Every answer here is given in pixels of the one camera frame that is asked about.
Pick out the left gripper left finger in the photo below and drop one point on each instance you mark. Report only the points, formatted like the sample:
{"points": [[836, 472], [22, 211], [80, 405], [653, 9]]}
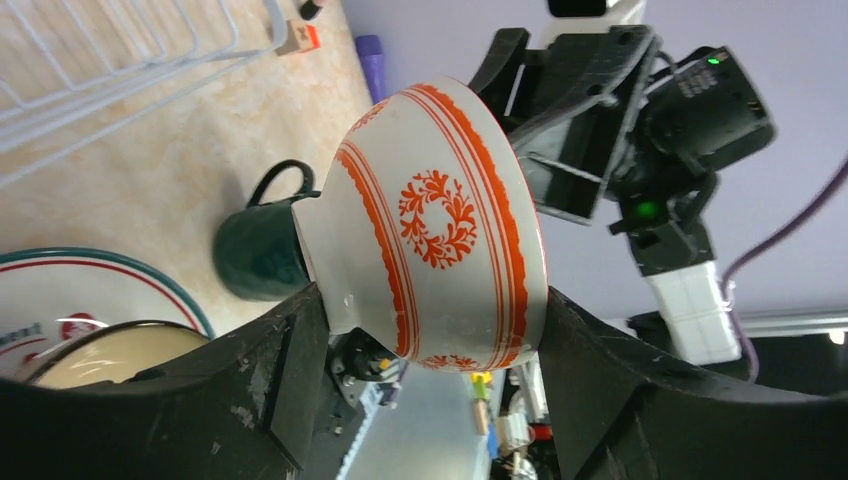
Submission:
{"points": [[241, 407]]}

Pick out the brown flower glazed bowl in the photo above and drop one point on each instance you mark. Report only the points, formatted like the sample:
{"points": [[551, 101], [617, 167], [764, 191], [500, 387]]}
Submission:
{"points": [[110, 354]]}

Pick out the purple handle tool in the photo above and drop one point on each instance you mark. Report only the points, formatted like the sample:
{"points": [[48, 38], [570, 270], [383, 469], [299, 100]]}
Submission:
{"points": [[372, 60]]}

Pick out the white plate with characters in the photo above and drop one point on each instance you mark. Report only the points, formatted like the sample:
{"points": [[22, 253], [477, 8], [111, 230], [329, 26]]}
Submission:
{"points": [[50, 295]]}

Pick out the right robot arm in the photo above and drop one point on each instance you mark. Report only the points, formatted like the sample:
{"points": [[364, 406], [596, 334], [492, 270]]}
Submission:
{"points": [[699, 115]]}

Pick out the white wire dish rack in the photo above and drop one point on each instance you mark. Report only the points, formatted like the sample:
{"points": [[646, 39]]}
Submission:
{"points": [[63, 61]]}

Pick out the dark green mug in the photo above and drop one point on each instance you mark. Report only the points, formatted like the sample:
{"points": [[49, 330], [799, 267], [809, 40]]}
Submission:
{"points": [[256, 252]]}

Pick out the orange wooden toy block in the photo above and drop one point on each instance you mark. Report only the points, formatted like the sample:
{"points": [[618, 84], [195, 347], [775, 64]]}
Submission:
{"points": [[302, 37]]}

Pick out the orange patterned white bowl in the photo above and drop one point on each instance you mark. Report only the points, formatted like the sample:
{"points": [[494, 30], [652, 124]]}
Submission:
{"points": [[425, 235]]}

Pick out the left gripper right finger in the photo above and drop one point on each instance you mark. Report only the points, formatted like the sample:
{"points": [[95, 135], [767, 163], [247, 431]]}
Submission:
{"points": [[623, 409]]}

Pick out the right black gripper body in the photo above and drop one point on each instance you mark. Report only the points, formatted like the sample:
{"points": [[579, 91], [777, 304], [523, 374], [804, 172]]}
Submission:
{"points": [[567, 109]]}

